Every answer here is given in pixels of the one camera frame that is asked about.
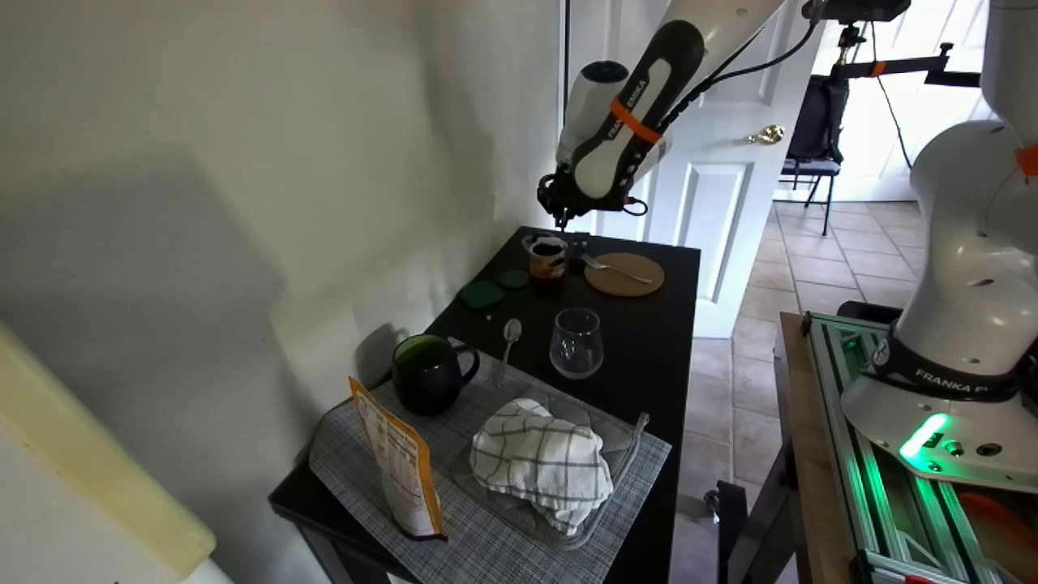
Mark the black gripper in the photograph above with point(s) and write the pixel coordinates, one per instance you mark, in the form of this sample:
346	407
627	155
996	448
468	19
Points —
572	197

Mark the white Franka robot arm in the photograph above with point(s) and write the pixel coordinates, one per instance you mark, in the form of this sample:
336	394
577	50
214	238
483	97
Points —
975	270

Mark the small dark bowl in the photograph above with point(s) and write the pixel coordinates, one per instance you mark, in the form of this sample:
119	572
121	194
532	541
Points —
545	260

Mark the silver fork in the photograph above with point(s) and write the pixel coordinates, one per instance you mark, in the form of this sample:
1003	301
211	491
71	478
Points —
618	268

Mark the green round lid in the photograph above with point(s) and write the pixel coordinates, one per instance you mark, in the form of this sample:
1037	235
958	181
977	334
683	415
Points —
515	277

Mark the round wooden coaster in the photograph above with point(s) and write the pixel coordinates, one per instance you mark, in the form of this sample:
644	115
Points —
627	280

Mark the green plastic container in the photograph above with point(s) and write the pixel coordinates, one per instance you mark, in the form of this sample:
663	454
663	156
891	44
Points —
482	292

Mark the silver spoon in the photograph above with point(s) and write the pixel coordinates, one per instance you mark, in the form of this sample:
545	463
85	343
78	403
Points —
509	332

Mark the clear stemless glass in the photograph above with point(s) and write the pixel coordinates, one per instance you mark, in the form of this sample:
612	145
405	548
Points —
574	344

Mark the black table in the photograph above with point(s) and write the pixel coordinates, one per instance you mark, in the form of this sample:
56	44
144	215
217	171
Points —
652	344

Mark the dark green mug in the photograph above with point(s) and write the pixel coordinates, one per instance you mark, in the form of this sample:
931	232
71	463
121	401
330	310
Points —
430	373

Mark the clear glass tray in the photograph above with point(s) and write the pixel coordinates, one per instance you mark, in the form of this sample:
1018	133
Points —
619	431

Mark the white checkered cloth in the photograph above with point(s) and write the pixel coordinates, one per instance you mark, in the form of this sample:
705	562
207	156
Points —
539	463

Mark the dark chair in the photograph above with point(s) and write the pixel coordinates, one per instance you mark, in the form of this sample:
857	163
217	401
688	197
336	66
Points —
819	124

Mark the orange food packet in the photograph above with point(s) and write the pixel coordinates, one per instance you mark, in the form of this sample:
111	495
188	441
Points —
395	466

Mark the grey woven placemat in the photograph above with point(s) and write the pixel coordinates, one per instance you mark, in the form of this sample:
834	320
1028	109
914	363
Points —
473	541

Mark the wooden board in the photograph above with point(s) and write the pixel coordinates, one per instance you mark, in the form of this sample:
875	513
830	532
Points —
813	454

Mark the black stand bar orange band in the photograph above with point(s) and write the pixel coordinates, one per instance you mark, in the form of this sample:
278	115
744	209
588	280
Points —
902	66

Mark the black camera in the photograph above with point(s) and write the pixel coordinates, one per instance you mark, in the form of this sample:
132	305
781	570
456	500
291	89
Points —
853	6

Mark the aluminium frame rail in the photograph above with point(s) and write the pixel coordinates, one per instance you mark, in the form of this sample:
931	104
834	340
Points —
896	521

